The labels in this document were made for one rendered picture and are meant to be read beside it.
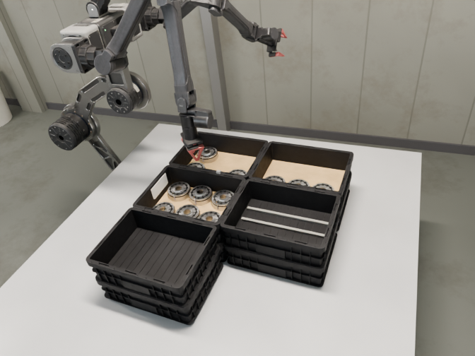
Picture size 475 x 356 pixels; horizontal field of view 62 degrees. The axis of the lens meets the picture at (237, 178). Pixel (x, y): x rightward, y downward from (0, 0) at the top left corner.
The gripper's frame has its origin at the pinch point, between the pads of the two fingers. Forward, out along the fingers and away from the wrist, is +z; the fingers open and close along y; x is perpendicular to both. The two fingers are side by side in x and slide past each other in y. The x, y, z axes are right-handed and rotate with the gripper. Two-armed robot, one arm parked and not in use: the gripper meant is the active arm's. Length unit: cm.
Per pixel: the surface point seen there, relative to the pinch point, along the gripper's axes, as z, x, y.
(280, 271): 32, -15, -46
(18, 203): 108, 118, 166
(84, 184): 107, 65, 163
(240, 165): 23.4, -24.2, 13.9
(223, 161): 23.4, -17.8, 21.7
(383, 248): 36, -59, -51
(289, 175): 23.2, -41.1, -4.8
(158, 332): 36, 35, -47
